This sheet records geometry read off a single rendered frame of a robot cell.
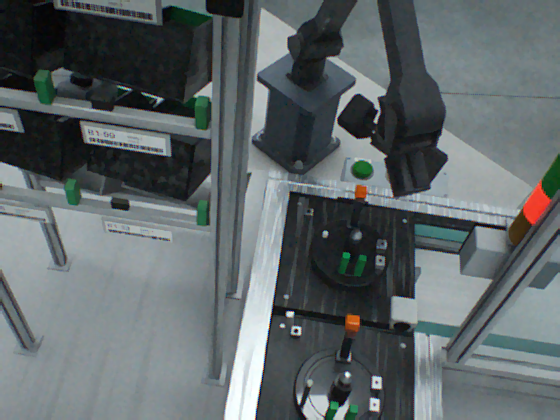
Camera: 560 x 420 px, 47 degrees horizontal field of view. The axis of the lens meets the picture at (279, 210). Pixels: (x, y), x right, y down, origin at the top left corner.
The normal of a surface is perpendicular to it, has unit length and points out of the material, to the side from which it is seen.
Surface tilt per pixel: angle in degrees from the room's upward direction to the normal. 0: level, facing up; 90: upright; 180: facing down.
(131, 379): 0
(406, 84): 27
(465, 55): 0
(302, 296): 0
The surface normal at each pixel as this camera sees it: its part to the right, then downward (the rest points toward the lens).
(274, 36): 0.09, -0.59
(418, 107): 0.22, -0.17
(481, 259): -0.13, 0.79
